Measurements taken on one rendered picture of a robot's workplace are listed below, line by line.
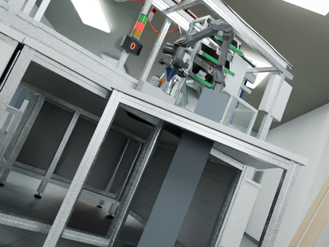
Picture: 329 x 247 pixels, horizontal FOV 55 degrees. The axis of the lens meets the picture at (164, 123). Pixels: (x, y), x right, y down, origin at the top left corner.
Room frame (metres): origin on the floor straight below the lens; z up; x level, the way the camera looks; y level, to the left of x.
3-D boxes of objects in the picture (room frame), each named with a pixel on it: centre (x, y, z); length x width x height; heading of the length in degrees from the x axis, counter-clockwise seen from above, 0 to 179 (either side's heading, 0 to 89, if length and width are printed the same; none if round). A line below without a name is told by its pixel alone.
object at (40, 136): (3.36, 0.21, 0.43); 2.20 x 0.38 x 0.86; 123
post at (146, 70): (3.00, 0.36, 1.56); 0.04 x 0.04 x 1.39; 33
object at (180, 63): (1.69, 0.04, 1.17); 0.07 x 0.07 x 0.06; 34
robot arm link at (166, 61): (1.73, 0.07, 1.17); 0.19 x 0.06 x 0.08; 123
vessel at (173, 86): (2.84, 0.07, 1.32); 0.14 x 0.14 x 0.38
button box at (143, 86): (1.62, 0.10, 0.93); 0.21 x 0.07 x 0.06; 123
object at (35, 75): (2.22, 0.38, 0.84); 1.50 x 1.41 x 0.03; 123
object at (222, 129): (1.68, -0.19, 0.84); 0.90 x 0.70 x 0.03; 86
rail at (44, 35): (1.57, 0.29, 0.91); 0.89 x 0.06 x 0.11; 123
